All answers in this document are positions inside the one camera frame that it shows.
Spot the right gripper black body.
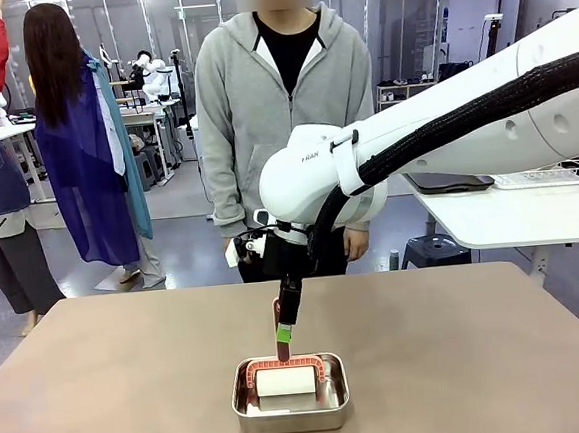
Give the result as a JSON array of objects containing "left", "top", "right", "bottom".
[{"left": 259, "top": 229, "right": 321, "bottom": 283}]

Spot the pink-handled lint roller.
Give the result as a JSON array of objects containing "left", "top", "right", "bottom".
[{"left": 239, "top": 293, "right": 331, "bottom": 400}]

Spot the person's right forearm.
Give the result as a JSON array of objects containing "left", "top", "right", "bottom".
[{"left": 198, "top": 144, "right": 252, "bottom": 242}]

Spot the person's left hand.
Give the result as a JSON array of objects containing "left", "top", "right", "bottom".
[{"left": 343, "top": 224, "right": 373, "bottom": 263}]

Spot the steel rectangular container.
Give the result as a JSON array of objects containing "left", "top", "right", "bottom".
[{"left": 228, "top": 349, "right": 354, "bottom": 433}]

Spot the dark grey metal stool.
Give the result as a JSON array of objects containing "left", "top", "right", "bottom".
[{"left": 399, "top": 230, "right": 474, "bottom": 272}]

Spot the person in grey hoodie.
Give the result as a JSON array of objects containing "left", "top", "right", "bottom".
[{"left": 186, "top": 0, "right": 390, "bottom": 288}]

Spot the black flat tray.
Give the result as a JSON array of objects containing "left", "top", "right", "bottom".
[{"left": 408, "top": 165, "right": 497, "bottom": 198}]

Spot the white background workbench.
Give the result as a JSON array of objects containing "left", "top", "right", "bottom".
[{"left": 117, "top": 99, "right": 178, "bottom": 190}]

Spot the low shoe rack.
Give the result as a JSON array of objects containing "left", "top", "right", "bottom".
[{"left": 373, "top": 71, "right": 445, "bottom": 105}]

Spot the white desk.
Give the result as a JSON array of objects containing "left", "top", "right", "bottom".
[{"left": 399, "top": 153, "right": 579, "bottom": 298}]

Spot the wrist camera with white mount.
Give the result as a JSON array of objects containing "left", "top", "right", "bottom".
[{"left": 223, "top": 227, "right": 274, "bottom": 269}]

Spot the white wire basket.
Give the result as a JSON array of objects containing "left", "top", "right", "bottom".
[{"left": 490, "top": 152, "right": 579, "bottom": 192}]

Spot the black braided cable sleeve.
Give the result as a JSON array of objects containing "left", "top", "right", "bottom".
[{"left": 291, "top": 45, "right": 579, "bottom": 272}]

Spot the camera on tripod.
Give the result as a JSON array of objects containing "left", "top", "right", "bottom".
[{"left": 482, "top": 12, "right": 507, "bottom": 58}]

